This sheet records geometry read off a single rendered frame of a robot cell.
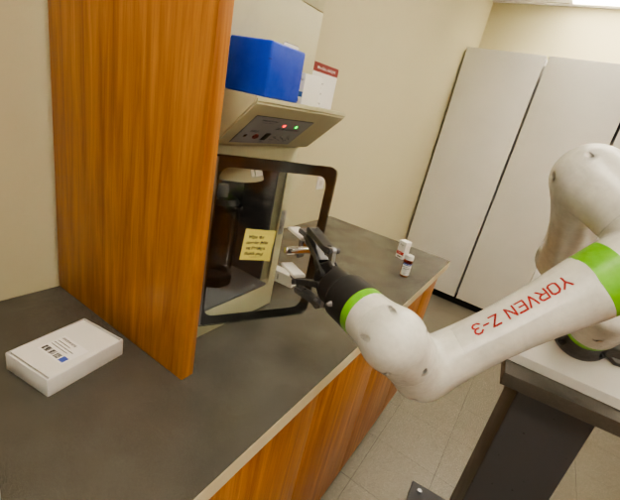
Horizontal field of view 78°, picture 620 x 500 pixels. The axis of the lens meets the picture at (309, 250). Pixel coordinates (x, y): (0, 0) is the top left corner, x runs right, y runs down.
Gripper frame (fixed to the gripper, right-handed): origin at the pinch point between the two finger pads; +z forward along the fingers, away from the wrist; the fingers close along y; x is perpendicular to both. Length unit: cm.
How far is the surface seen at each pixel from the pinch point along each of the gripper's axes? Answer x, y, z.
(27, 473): 49, -26, -20
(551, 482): -76, -57, -45
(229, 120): 19.1, 26.0, -0.4
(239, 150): 12.8, 19.4, 9.5
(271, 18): 9.2, 45.4, 11.3
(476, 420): -156, -120, 16
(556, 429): -73, -39, -40
